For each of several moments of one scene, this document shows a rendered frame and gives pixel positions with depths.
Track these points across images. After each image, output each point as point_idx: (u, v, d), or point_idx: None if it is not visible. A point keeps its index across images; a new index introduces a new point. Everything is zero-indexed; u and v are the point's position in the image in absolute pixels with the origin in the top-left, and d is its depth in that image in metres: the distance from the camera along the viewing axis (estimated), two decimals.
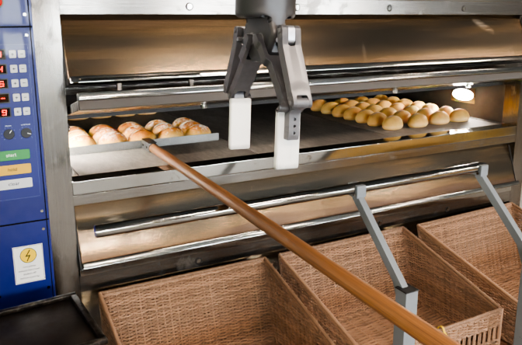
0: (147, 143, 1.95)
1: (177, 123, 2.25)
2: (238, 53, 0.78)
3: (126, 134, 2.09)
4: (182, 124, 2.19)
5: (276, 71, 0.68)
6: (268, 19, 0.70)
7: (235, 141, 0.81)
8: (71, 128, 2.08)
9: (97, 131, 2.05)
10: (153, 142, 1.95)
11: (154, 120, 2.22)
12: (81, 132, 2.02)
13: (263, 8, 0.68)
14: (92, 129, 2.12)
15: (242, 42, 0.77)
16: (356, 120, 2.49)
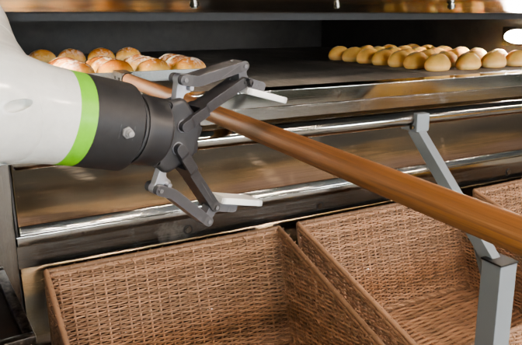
0: (120, 73, 1.45)
1: (163, 59, 1.75)
2: None
3: (95, 67, 1.59)
4: (168, 59, 1.69)
5: (185, 179, 0.69)
6: None
7: (269, 99, 0.75)
8: None
9: (55, 62, 1.55)
10: (128, 72, 1.44)
11: (133, 55, 1.72)
12: None
13: None
14: (50, 62, 1.61)
15: (186, 87, 0.66)
16: (389, 64, 1.99)
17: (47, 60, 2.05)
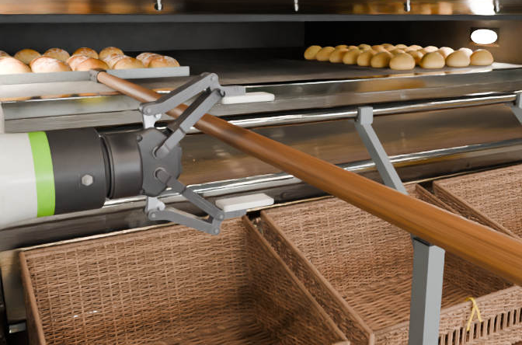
0: (95, 71, 1.54)
1: (140, 58, 1.85)
2: (168, 106, 0.69)
3: (73, 65, 1.68)
4: (144, 58, 1.79)
5: None
6: None
7: None
8: (4, 58, 1.67)
9: (36, 61, 1.65)
10: (102, 70, 1.54)
11: (111, 54, 1.81)
12: (14, 60, 1.61)
13: None
14: (31, 60, 1.71)
15: (157, 114, 0.68)
16: (358, 62, 2.08)
17: (33, 59, 2.15)
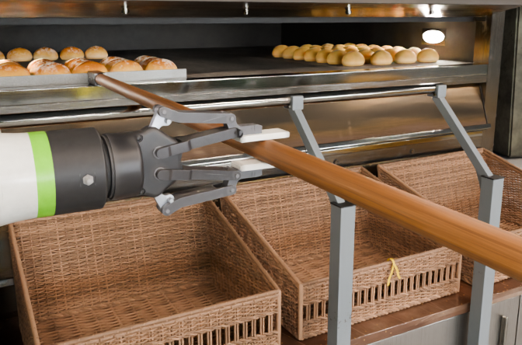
0: (92, 73, 1.56)
1: (137, 60, 1.86)
2: (179, 120, 0.70)
3: (71, 68, 1.70)
4: (142, 60, 1.80)
5: None
6: None
7: None
8: (3, 61, 1.69)
9: (34, 64, 1.66)
10: (101, 72, 1.56)
11: (109, 57, 1.83)
12: (13, 64, 1.63)
13: None
14: (29, 64, 1.72)
15: (166, 121, 0.69)
16: (316, 60, 2.32)
17: (24, 57, 2.38)
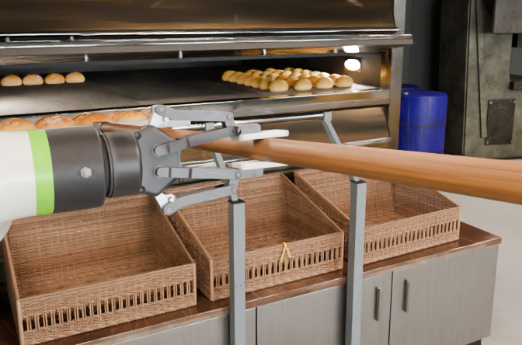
0: (98, 123, 1.58)
1: (142, 113, 1.90)
2: (177, 120, 0.71)
3: (78, 122, 1.73)
4: (147, 112, 1.83)
5: None
6: None
7: None
8: (10, 120, 1.72)
9: (41, 120, 1.70)
10: (106, 121, 1.58)
11: (114, 111, 1.86)
12: None
13: None
14: (36, 121, 1.76)
15: (165, 120, 0.70)
16: (252, 85, 2.85)
17: (15, 82, 2.92)
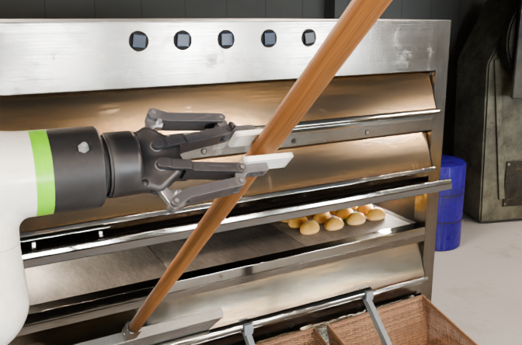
0: (126, 323, 1.51)
1: None
2: (172, 128, 0.73)
3: None
4: None
5: (200, 178, 0.71)
6: None
7: None
8: None
9: None
10: None
11: None
12: None
13: (130, 195, 0.67)
14: None
15: (159, 128, 0.72)
16: (280, 220, 2.72)
17: None
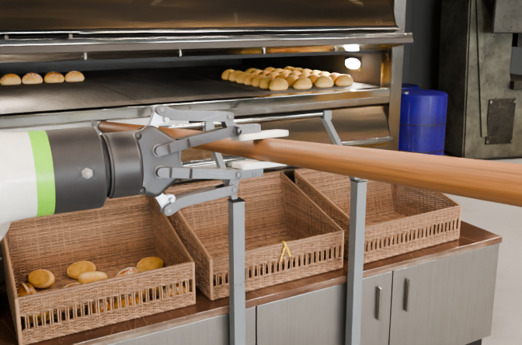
0: (96, 121, 1.59)
1: None
2: (178, 120, 0.71)
3: None
4: None
5: None
6: None
7: None
8: (40, 302, 1.83)
9: None
10: (104, 120, 1.58)
11: (134, 286, 1.94)
12: None
13: None
14: (108, 304, 1.83)
15: (165, 121, 0.70)
16: (252, 84, 2.84)
17: (14, 81, 2.91)
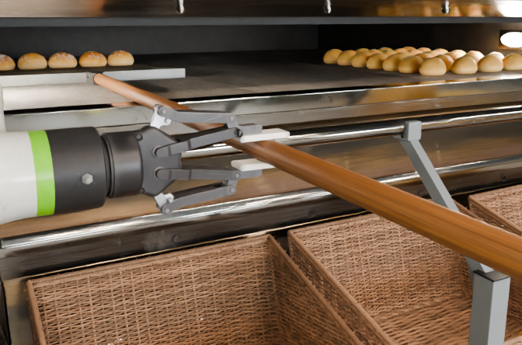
0: (92, 73, 1.55)
1: None
2: (179, 120, 0.70)
3: None
4: None
5: None
6: None
7: None
8: None
9: None
10: (99, 72, 1.55)
11: None
12: None
13: None
14: None
15: (166, 120, 0.69)
16: (384, 67, 1.96)
17: (38, 64, 2.02)
